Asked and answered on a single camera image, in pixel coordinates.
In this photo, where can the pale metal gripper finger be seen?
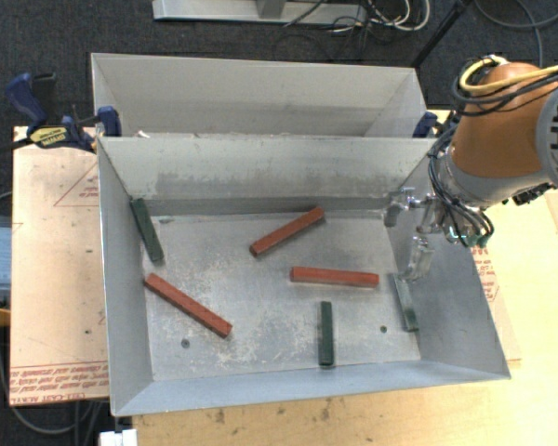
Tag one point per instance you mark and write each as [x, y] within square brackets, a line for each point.
[415, 260]
[429, 260]

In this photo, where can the dark green flat block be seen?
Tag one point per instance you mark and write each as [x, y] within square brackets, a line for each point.
[407, 307]
[326, 335]
[147, 230]

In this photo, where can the red-brown flat block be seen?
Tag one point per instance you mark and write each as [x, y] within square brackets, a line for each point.
[335, 277]
[286, 232]
[188, 305]

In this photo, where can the grey metal bin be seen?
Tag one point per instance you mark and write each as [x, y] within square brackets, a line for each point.
[269, 295]

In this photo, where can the brown cardboard board red print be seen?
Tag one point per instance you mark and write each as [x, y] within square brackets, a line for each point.
[56, 272]

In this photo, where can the black cylinder on white bracket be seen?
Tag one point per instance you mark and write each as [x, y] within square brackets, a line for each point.
[529, 195]

